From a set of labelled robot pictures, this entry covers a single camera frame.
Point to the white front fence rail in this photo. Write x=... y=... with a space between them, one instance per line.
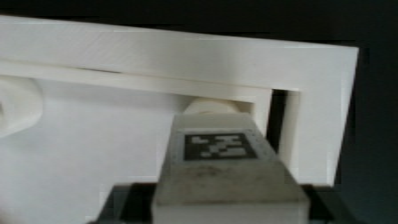
x=202 y=65

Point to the white table leg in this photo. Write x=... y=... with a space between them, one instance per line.
x=227 y=184

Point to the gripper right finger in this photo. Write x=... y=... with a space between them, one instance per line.
x=330 y=211

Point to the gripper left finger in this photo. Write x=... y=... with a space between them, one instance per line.
x=127 y=208

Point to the white square tabletop part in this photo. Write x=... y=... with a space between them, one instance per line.
x=93 y=147

